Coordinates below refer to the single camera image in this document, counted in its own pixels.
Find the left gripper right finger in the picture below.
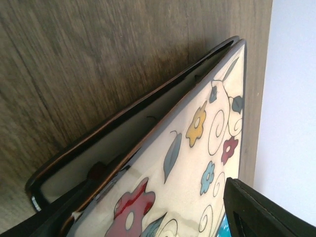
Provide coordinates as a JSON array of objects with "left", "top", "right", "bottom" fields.
[{"left": 223, "top": 178, "right": 316, "bottom": 237}]

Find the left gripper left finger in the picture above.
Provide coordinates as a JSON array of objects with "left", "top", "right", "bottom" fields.
[{"left": 1, "top": 179, "right": 98, "bottom": 237}]

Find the blue polka dot plate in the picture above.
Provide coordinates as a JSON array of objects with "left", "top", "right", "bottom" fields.
[{"left": 216, "top": 214, "right": 232, "bottom": 237}]

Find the floral square plate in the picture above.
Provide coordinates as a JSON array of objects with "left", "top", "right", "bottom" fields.
[
  {"left": 24, "top": 36, "right": 241, "bottom": 213},
  {"left": 60, "top": 39, "right": 246, "bottom": 237}
]

